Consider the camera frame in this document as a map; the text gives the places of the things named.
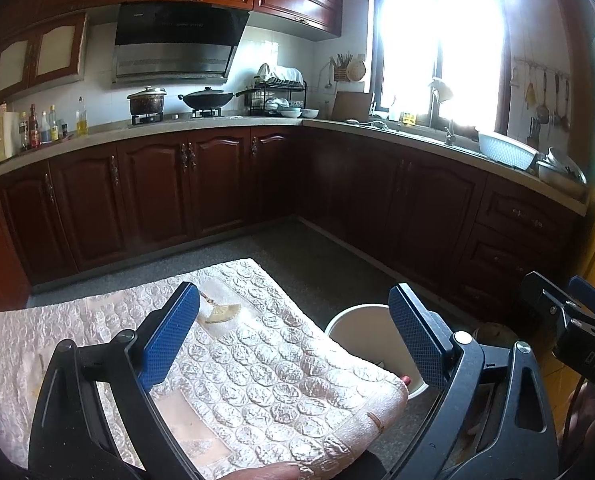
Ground metal bowls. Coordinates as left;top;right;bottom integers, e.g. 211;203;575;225
536;146;588;198

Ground stack of white bowls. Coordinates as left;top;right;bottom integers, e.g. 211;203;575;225
277;105;321;120

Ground black wok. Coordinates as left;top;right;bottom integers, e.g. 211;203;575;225
178;87;250;111

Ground black range hood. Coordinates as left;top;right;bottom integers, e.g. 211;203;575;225
112;2;250;86

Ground white bucket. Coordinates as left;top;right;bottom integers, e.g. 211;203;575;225
325;303;431;401

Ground glass door wall cabinet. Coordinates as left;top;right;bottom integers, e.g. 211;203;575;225
0;11;89;106

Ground chopstick holder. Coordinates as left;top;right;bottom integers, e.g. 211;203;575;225
330;51;355;82

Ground gas stove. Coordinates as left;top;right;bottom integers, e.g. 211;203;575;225
130;107;243;126

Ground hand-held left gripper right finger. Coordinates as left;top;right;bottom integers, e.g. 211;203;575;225
387;282;561;480

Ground red label sauce bottle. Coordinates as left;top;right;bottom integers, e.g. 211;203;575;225
28;104;41;149

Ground brown wooden lower cabinets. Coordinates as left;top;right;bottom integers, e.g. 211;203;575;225
0;125;585;321

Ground dark cooking pot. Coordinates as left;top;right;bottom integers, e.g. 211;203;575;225
127;86;169;117

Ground wooden cutting board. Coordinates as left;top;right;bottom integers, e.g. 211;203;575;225
331;91;375;122

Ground bright window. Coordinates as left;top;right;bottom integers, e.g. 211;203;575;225
372;0;515;131

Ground small fan-shaped wooden brush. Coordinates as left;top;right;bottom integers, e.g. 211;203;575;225
200;292;240;325

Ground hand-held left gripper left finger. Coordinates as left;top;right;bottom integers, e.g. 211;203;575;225
27;281;203;480

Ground stone kitchen countertop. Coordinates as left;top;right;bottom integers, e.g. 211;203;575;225
0;112;591;216

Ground black dish rack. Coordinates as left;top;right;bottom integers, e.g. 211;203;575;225
244;63;308;116

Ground white plastic basket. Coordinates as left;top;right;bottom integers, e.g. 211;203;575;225
477;131;539;171

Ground hanging kitchen utensils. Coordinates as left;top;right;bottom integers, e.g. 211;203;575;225
510;60;573;146

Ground metal faucet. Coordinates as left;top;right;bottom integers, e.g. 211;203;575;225
427;77;458;143

